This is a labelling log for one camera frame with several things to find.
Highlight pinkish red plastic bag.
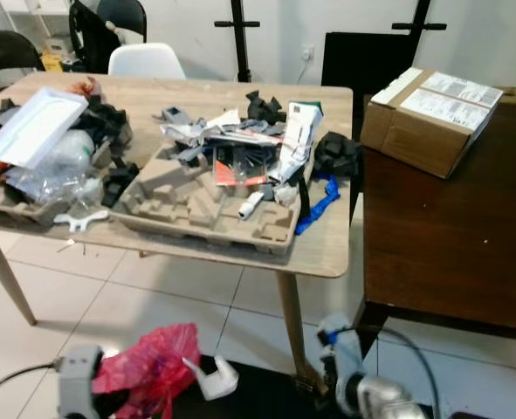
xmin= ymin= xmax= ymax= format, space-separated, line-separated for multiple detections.
xmin=91 ymin=323 xmax=203 ymax=419

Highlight white plastic hook piece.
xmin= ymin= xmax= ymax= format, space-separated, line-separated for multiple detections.
xmin=181 ymin=353 xmax=242 ymax=402

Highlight small brown pulp tray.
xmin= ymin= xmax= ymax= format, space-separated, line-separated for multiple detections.
xmin=0 ymin=179 xmax=72 ymax=230

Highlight clear plastic bag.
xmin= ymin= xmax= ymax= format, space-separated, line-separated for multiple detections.
xmin=3 ymin=131 xmax=107 ymax=207

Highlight white plastic wrench piece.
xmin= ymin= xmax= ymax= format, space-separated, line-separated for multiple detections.
xmin=52 ymin=209 xmax=111 ymax=235

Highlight black round back chair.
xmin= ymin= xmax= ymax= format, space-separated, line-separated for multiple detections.
xmin=0 ymin=31 xmax=37 ymax=77

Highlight orange crumpled wrapper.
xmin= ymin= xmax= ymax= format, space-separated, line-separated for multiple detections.
xmin=69 ymin=76 xmax=98 ymax=96

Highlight white shelf unit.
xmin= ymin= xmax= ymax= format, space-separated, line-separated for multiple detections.
xmin=0 ymin=0 xmax=72 ymax=53

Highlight black office chair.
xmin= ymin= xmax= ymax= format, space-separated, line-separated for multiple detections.
xmin=69 ymin=0 xmax=148 ymax=74

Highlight large brown pulp tray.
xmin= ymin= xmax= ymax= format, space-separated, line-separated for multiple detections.
xmin=108 ymin=155 xmax=301 ymax=257

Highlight white plastic chair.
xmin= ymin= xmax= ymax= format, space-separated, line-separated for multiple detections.
xmin=107 ymin=43 xmax=188 ymax=80

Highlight light wood table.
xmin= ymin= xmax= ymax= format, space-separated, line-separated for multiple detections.
xmin=0 ymin=72 xmax=355 ymax=390

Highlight red printed booklet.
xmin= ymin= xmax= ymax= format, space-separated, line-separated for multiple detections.
xmin=211 ymin=157 xmax=268 ymax=187

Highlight small white cylinder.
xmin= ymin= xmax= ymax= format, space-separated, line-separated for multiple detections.
xmin=239 ymin=191 xmax=266 ymax=220

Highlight black metal stand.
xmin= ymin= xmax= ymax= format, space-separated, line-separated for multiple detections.
xmin=213 ymin=0 xmax=264 ymax=85
xmin=392 ymin=0 xmax=450 ymax=37

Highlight white green carton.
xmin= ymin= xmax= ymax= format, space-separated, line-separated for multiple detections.
xmin=274 ymin=100 xmax=325 ymax=185

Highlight black floor mat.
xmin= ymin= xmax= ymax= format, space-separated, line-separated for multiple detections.
xmin=169 ymin=353 xmax=330 ymax=419

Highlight black foam packing block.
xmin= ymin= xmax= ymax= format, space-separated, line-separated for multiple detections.
xmin=311 ymin=131 xmax=362 ymax=181

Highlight black flat board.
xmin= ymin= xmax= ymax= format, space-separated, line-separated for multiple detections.
xmin=320 ymin=31 xmax=416 ymax=89

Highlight brown cardboard box white labels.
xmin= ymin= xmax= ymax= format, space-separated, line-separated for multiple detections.
xmin=360 ymin=67 xmax=504 ymax=181

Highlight dark brown wooden table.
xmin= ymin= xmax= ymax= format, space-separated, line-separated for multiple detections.
xmin=348 ymin=86 xmax=516 ymax=343

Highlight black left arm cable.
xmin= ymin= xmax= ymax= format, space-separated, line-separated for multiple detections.
xmin=0 ymin=364 xmax=58 ymax=408

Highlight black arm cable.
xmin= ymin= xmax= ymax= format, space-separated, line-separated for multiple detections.
xmin=343 ymin=325 xmax=443 ymax=419
xmin=0 ymin=364 xmax=58 ymax=408

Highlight blue strap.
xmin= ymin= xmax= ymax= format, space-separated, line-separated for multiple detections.
xmin=294 ymin=172 xmax=342 ymax=237

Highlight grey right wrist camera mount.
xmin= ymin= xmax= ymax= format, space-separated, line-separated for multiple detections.
xmin=318 ymin=313 xmax=366 ymax=414

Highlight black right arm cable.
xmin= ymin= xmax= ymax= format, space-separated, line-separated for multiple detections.
xmin=343 ymin=325 xmax=443 ymax=419

